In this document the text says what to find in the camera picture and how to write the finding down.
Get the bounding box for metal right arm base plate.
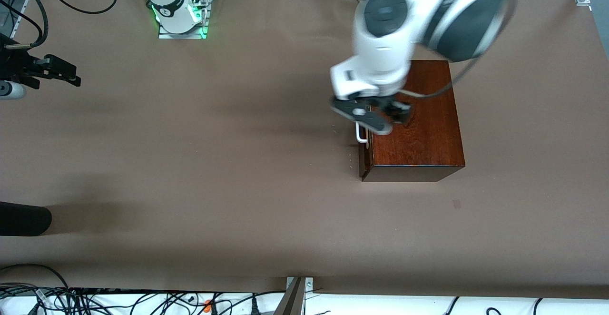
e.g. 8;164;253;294
157;0;210;39

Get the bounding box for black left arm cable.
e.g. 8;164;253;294
402;53;481;99

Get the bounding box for black cylinder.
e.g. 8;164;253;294
0;202;52;236

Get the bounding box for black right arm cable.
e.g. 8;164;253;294
0;0;119;49

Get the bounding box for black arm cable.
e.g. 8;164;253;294
0;0;119;49
402;53;481;99

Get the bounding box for black arched floor cable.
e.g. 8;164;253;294
0;264;71;291

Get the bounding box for dark brown wooden cabinet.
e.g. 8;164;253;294
359;59;465;183

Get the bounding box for grey metal post bracket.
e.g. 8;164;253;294
274;276;314;315

